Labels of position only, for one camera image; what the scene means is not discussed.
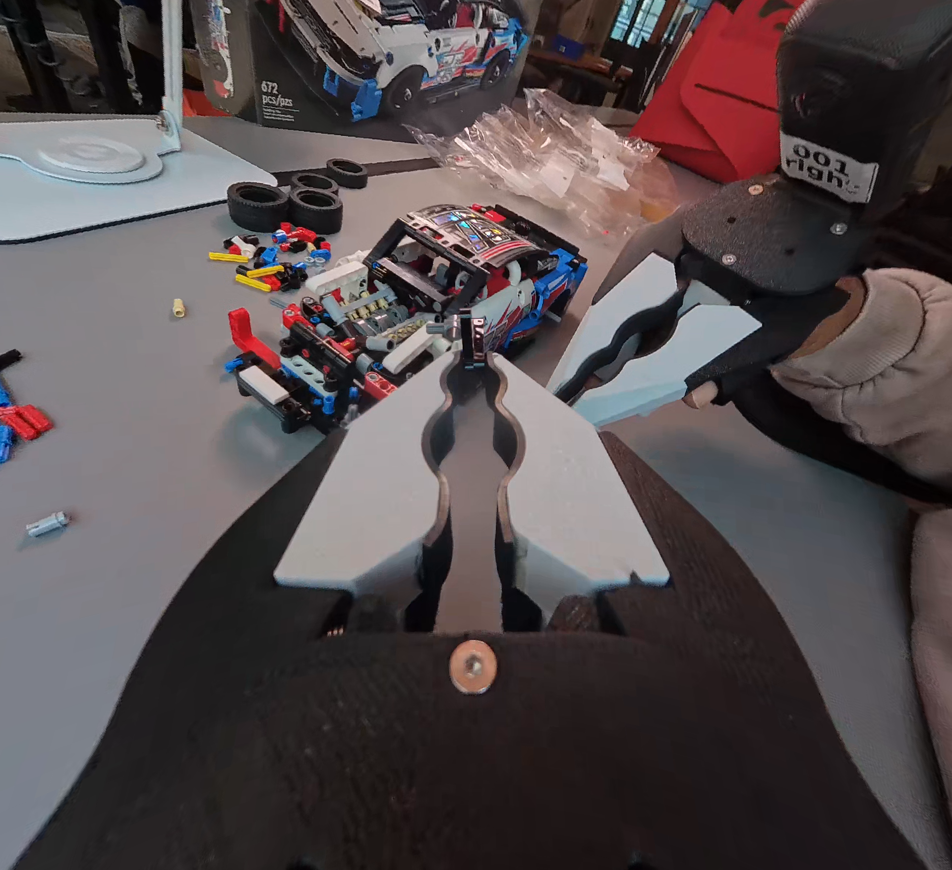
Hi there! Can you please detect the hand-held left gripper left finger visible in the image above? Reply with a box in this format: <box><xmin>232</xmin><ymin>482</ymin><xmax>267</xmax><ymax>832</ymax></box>
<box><xmin>274</xmin><ymin>351</ymin><xmax>467</xmax><ymax>592</ymax></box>

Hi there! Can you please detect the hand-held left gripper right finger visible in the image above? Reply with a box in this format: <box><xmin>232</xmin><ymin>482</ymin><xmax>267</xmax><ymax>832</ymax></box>
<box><xmin>483</xmin><ymin>353</ymin><xmax>670</xmax><ymax>592</ymax></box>

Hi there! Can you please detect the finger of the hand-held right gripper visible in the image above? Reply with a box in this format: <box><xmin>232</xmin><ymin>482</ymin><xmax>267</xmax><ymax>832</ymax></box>
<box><xmin>546</xmin><ymin>252</ymin><xmax>681</xmax><ymax>402</ymax></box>
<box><xmin>573</xmin><ymin>281</ymin><xmax>765</xmax><ymax>431</ymax></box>

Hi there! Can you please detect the black thin frame piece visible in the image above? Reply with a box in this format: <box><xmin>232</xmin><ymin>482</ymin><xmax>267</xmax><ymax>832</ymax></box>
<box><xmin>460</xmin><ymin>308</ymin><xmax>489</xmax><ymax>373</ymax></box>

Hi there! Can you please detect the toy race car model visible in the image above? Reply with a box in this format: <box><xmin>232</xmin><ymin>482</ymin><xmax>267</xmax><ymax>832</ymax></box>
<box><xmin>225</xmin><ymin>204</ymin><xmax>589</xmax><ymax>435</ymax></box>

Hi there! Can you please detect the grey desk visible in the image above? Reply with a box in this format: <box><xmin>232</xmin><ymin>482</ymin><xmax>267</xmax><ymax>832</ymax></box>
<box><xmin>0</xmin><ymin>115</ymin><xmax>952</xmax><ymax>870</ymax></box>

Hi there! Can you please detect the red bag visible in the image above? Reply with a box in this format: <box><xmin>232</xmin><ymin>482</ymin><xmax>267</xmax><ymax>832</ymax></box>
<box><xmin>632</xmin><ymin>0</ymin><xmax>815</xmax><ymax>183</ymax></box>

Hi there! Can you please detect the clear plastic bag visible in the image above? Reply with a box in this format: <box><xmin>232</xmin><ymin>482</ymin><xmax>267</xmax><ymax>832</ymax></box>
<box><xmin>405</xmin><ymin>89</ymin><xmax>678</xmax><ymax>239</ymax></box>

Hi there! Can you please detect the pile of small mixed parts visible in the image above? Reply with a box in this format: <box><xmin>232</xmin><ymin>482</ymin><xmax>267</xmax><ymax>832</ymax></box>
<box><xmin>208</xmin><ymin>221</ymin><xmax>332</xmax><ymax>292</ymax></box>

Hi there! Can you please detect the pile of blue pins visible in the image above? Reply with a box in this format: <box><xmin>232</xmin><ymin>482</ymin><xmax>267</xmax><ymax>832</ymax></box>
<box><xmin>0</xmin><ymin>349</ymin><xmax>55</xmax><ymax>465</ymax></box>

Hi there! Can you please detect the white monitor stand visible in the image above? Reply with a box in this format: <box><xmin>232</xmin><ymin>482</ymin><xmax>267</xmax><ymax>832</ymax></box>
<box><xmin>0</xmin><ymin>0</ymin><xmax>280</xmax><ymax>242</ymax></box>

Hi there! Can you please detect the black product box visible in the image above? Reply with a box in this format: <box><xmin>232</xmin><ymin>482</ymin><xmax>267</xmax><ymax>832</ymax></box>
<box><xmin>182</xmin><ymin>0</ymin><xmax>566</xmax><ymax>134</ymax></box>

